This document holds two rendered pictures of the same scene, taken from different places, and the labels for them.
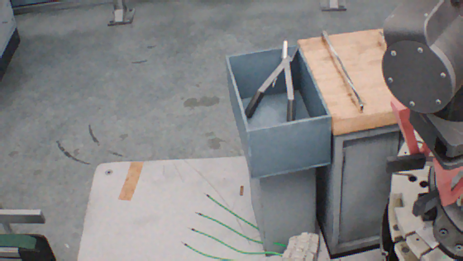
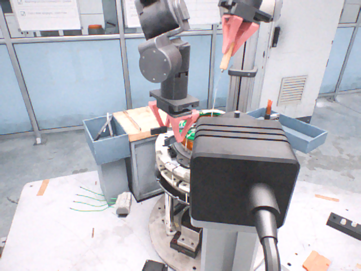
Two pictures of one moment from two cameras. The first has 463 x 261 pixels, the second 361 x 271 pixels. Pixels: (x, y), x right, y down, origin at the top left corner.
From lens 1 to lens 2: 0.17 m
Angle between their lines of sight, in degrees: 22
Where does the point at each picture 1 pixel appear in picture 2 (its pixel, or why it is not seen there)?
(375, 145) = (148, 146)
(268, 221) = (107, 187)
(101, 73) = (31, 165)
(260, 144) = (99, 148)
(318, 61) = (122, 118)
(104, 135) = not seen: hidden behind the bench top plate
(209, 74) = (83, 160)
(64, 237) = not seen: hidden behind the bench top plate
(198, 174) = (75, 180)
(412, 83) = (153, 69)
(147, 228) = (51, 205)
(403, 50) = (146, 55)
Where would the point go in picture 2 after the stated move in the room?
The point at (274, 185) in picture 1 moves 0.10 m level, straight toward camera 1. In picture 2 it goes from (108, 169) to (111, 188)
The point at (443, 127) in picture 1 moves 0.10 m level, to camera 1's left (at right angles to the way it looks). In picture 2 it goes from (171, 101) to (120, 109)
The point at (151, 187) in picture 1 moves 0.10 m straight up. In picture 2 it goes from (53, 188) to (47, 167)
